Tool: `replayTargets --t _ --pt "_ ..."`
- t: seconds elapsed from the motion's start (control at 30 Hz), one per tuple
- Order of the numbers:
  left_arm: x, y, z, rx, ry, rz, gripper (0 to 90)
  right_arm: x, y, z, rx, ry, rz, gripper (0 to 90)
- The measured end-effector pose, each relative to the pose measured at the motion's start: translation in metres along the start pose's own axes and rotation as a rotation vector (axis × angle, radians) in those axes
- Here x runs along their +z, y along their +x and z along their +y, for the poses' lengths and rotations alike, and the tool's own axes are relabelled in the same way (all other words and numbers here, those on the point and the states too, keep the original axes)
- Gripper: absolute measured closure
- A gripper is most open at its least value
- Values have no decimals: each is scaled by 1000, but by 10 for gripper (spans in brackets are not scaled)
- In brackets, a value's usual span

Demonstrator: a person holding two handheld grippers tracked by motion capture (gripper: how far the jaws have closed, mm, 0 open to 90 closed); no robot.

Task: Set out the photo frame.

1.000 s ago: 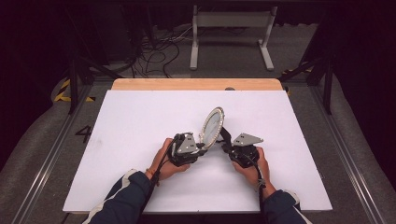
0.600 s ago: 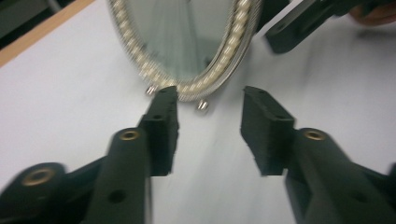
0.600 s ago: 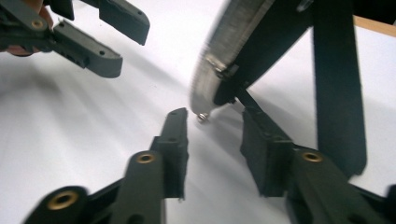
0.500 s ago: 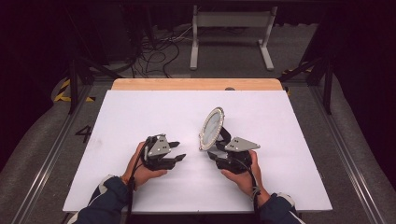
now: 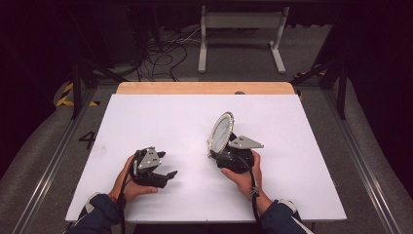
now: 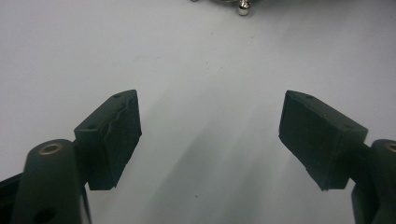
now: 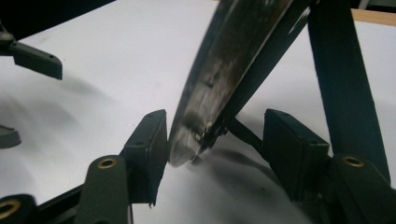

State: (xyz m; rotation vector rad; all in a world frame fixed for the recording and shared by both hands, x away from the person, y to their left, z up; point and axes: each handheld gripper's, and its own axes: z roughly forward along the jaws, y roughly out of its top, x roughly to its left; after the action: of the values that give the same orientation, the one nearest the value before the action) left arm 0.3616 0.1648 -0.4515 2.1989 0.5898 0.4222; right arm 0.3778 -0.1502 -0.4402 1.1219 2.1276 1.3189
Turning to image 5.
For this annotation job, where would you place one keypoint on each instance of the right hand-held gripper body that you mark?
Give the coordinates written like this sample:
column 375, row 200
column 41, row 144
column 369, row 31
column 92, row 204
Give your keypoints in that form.
column 234, row 159

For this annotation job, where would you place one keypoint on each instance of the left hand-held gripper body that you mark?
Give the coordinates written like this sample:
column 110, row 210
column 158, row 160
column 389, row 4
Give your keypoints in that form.
column 148, row 161

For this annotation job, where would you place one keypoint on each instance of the oval beaded-rim stand mirror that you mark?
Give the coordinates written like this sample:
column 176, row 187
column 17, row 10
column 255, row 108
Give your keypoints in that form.
column 221, row 133

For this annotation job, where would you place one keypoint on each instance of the person's right hand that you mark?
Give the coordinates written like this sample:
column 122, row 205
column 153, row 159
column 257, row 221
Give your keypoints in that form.
column 244, row 183

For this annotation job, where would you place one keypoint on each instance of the person's left hand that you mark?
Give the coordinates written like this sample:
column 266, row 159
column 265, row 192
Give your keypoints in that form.
column 130, row 191

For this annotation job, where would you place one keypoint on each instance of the white board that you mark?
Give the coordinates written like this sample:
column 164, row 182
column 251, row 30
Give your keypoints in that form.
column 181, row 123

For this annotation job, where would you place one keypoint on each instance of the dark round table grommet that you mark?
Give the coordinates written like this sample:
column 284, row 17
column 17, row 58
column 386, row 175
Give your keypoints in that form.
column 239, row 92

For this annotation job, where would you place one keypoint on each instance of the wooden table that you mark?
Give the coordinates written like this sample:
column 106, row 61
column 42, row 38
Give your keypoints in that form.
column 195, row 87

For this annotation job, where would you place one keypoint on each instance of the yellow black floor tape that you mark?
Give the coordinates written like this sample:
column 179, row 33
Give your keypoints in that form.
column 66, row 94
column 303, row 74

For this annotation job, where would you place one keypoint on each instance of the black metal stand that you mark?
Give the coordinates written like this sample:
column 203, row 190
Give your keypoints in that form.
column 76, row 87
column 341, row 94

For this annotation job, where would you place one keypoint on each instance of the aluminium floor rail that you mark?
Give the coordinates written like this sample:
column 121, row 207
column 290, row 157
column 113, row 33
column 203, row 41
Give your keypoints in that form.
column 48, row 169
column 360, row 162

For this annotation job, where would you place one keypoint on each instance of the white metal stand frame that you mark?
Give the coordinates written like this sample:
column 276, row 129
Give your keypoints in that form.
column 243, row 20

